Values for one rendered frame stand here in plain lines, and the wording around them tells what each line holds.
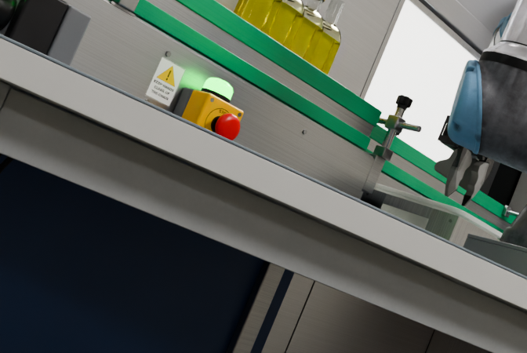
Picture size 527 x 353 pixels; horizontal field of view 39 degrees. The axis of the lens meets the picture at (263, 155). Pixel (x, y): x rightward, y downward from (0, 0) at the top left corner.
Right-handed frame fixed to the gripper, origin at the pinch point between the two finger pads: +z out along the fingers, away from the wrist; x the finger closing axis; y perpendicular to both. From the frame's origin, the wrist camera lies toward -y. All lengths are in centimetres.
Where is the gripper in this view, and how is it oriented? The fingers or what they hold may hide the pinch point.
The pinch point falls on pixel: (460, 195)
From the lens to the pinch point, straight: 141.6
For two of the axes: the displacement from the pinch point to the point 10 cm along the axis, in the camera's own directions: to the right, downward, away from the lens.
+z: -3.9, 9.2, -0.8
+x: -7.0, -3.5, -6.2
